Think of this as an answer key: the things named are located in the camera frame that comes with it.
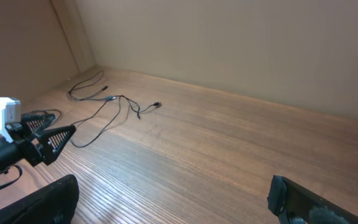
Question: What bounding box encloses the black USB cable bundle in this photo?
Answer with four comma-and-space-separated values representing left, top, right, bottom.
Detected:
69, 95, 163, 149

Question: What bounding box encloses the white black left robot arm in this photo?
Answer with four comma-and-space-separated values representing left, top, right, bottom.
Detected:
0, 113, 76, 174

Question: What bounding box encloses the thin black cable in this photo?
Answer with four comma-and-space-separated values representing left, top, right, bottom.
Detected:
26, 109, 63, 125

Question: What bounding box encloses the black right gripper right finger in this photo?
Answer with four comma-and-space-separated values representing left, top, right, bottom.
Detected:
267, 175, 358, 224

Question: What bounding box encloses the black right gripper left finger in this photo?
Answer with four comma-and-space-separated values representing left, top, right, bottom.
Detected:
0, 174, 79, 224

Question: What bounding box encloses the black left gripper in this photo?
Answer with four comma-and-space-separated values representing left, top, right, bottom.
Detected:
6, 112, 76, 166

